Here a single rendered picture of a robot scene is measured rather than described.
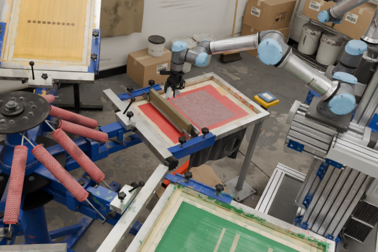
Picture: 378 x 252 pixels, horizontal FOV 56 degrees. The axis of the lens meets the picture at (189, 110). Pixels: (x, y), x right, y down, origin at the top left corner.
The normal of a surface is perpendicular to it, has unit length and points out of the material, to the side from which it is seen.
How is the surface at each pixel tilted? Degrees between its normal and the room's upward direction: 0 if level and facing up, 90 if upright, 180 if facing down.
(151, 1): 90
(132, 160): 0
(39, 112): 0
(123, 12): 89
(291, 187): 0
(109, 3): 88
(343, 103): 93
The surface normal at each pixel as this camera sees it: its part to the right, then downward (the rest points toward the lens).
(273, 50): -0.44, 0.44
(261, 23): -0.74, 0.31
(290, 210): 0.13, -0.81
